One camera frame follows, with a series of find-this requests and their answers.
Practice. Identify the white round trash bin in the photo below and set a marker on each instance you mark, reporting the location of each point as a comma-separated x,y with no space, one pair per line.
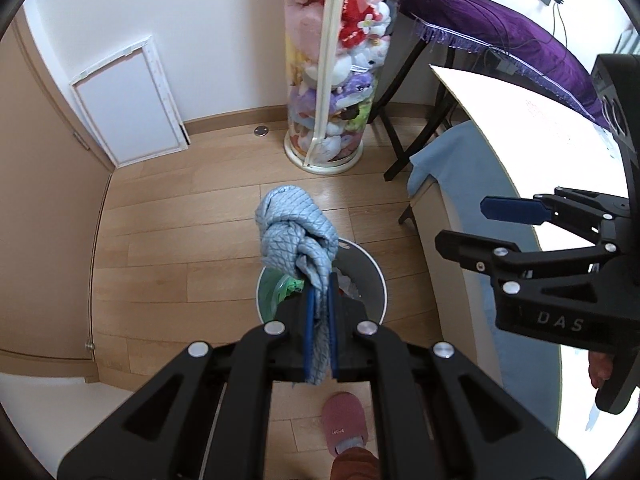
371,285

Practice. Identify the person's right hand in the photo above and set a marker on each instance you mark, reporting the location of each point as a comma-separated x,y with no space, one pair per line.
600,367

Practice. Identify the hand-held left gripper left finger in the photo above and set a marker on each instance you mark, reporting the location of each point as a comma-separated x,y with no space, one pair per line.
311,312

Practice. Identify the purple velvet cloth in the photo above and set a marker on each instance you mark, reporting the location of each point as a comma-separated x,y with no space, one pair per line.
500,30

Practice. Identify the clear tube of plush toys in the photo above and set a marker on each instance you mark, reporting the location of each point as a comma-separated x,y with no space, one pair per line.
340,85

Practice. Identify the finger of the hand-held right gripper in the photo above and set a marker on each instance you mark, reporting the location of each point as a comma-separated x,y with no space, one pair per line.
510,210
490,255

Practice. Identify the person's leg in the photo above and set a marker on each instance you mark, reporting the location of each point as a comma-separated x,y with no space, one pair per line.
355,465

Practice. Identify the metal floor door stop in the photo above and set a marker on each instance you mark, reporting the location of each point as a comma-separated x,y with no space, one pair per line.
261,130

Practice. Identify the white canvas board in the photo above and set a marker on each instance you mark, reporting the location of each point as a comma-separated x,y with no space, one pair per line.
130,105

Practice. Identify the grey-blue checked cloth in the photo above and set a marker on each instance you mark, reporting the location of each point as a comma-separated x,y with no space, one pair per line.
295,240

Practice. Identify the black folding stand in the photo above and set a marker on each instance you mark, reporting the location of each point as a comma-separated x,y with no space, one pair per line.
400,150

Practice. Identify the blue blanket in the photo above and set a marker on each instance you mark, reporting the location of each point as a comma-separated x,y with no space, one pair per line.
465,170

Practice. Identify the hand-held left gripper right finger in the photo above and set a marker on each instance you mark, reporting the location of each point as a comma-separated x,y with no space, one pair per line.
333,312

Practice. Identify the pink slipper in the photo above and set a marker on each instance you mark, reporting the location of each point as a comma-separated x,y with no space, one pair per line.
345,422

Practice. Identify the wooden wardrobe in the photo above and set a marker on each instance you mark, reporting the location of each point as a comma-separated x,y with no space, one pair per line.
45,210

